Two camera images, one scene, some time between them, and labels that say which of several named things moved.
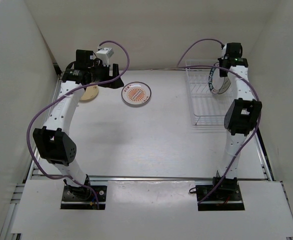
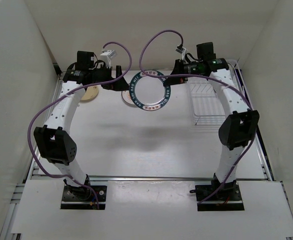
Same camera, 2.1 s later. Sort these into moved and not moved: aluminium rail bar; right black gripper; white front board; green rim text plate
Moved: green rim text plate; right black gripper
Not moved: aluminium rail bar; white front board
